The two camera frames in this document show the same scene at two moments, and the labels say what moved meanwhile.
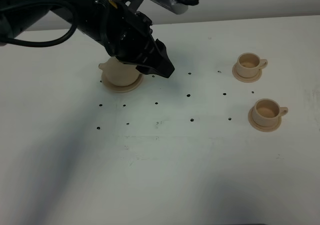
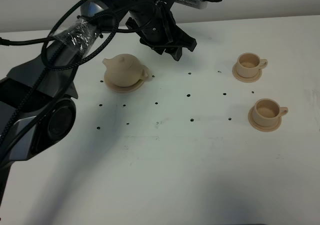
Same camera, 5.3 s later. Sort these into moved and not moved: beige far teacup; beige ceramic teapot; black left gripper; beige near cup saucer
Moved: black left gripper
Not moved: beige ceramic teapot; beige near cup saucer; beige far teacup
